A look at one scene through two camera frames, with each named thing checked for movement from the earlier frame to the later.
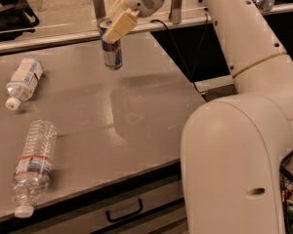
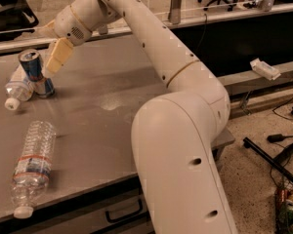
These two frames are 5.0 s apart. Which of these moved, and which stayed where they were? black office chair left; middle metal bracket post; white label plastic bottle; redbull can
Moved: redbull can
Stayed: white label plastic bottle; middle metal bracket post; black office chair left
